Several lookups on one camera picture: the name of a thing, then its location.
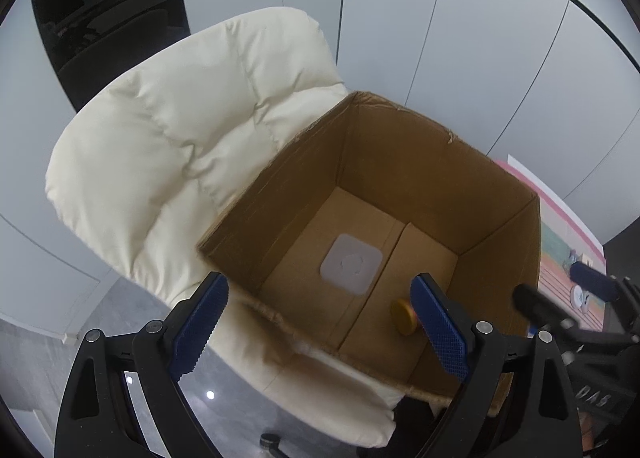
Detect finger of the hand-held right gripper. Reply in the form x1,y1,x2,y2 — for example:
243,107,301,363
514,283,581,334
570,261,640,339

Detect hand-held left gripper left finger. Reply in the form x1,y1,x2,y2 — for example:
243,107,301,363
54,272,231,458

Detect white square pad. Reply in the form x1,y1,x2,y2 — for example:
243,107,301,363
320,233,385,296

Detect cream padded chair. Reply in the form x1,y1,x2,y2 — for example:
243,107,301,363
45,7,406,449

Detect clear jar with white lid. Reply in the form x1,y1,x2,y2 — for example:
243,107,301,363
570,285,593,314

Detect black chair caster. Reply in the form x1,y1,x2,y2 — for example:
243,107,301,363
259,433,291,458

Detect yellow round cap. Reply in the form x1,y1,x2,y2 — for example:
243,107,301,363
390,299,423,336

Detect white table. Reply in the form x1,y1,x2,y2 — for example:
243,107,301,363
507,154,606,259

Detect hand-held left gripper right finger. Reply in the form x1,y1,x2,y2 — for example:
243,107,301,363
405,272,586,458

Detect striped tablecloth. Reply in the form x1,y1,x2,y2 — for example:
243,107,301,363
492,161,606,334

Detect brown cardboard box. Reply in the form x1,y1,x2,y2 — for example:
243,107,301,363
197,91,543,414

